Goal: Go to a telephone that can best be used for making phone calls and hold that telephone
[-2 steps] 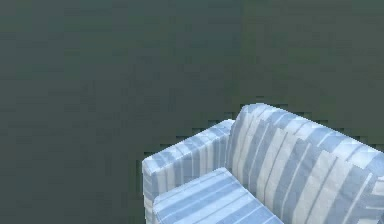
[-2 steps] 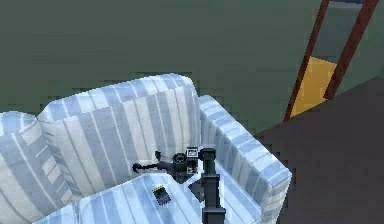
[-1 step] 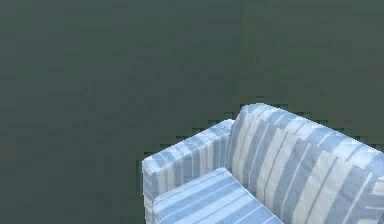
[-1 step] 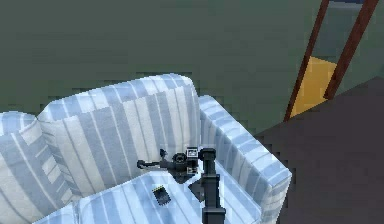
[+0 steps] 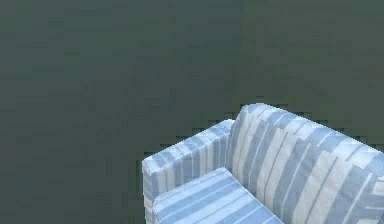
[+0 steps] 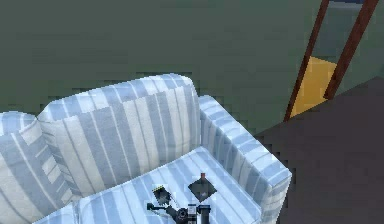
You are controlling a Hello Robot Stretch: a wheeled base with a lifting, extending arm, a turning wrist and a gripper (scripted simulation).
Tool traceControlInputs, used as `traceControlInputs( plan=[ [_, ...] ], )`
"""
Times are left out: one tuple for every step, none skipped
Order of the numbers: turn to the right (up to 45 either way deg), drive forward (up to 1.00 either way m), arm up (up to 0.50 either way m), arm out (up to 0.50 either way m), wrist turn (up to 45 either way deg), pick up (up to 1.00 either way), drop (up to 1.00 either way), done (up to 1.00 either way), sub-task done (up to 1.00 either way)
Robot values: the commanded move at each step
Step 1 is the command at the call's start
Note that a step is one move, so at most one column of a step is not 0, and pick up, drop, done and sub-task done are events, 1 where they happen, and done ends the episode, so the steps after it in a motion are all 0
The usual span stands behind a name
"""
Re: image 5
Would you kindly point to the blue white striped sofa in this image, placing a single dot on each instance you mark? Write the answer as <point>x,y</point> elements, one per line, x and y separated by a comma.
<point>286,173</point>

